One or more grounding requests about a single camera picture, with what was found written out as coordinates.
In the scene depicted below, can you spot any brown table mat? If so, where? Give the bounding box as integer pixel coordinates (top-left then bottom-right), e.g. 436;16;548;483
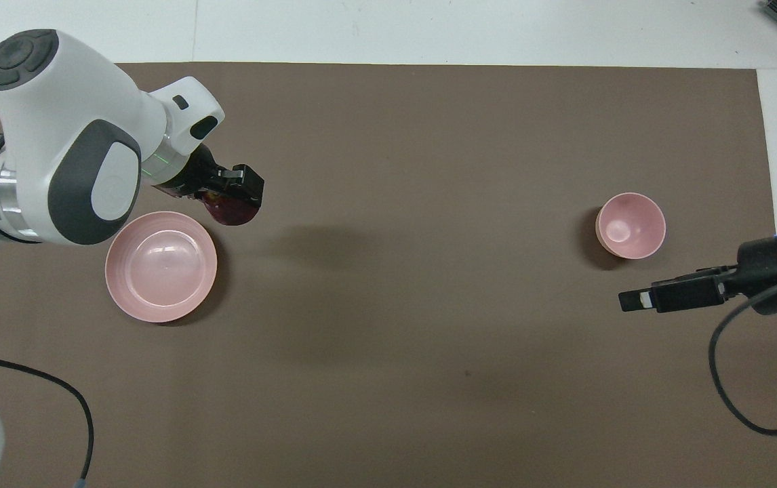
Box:
0;62;777;488

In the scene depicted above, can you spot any pink round plate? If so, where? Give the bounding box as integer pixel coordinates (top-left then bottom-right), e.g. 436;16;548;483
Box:
105;211;218;323

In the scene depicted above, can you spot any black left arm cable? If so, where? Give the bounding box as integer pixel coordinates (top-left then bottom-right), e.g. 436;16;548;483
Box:
0;350;95;488

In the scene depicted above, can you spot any pink round bowl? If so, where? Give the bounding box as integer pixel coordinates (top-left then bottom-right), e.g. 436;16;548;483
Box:
595;192;667;260

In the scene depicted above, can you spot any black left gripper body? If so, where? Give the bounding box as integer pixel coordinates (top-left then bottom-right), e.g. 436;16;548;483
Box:
157;144;225;199

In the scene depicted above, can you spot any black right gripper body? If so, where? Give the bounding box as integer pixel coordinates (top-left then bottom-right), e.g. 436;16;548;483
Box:
738;232;777;316

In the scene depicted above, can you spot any dark red apple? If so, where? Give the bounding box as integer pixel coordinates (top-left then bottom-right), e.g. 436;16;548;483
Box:
204;193;260;228

